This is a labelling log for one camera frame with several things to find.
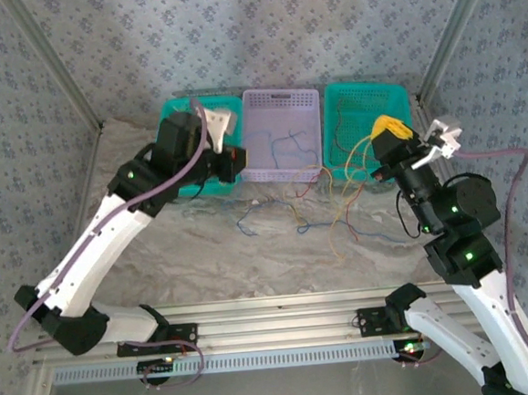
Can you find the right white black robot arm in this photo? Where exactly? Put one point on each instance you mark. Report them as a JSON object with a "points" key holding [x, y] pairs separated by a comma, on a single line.
{"points": [[439, 330]]}

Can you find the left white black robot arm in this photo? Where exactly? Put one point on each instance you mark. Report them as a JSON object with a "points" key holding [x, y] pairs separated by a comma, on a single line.
{"points": [[90, 252]]}

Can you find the teal plastic mesh basket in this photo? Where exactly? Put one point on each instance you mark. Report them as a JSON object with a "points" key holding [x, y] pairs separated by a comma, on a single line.
{"points": [[179, 105], [353, 108]]}

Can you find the lavender plastic mesh basket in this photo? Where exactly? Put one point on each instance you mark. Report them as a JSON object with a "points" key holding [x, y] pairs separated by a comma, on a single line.
{"points": [[280, 114]]}

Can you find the marbled paper table cover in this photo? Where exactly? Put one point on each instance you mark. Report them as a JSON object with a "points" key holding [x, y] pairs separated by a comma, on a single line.
{"points": [[251, 267]]}

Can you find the black controller board with LED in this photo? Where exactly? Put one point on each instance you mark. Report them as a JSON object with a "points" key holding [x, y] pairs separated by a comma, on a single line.
{"points": [[411, 349], [156, 367]]}

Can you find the aluminium frame side rail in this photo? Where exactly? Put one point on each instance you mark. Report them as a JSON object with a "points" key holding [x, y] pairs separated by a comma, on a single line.
{"points": [[91, 165], [423, 107]]}

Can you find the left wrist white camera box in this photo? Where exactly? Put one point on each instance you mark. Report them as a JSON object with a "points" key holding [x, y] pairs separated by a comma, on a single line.
{"points": [[217, 123]]}

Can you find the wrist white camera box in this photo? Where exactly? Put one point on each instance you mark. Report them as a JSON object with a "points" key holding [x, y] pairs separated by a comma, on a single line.
{"points": [[217, 123], [444, 139]]}

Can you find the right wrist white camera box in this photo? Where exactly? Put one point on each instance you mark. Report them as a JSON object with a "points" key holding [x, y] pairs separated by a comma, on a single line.
{"points": [[444, 139]]}

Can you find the aluminium frame post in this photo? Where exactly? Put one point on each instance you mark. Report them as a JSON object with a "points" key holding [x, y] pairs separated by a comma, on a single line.
{"points": [[58, 62], [453, 31]]}

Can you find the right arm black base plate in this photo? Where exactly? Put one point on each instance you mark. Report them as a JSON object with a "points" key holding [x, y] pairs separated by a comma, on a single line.
{"points": [[370, 322]]}

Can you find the aluminium mounting rail beam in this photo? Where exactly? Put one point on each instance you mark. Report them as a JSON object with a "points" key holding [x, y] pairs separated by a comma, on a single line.
{"points": [[278, 324]]}

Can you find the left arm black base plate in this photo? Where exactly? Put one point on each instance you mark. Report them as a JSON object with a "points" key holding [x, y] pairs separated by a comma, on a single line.
{"points": [[183, 334]]}

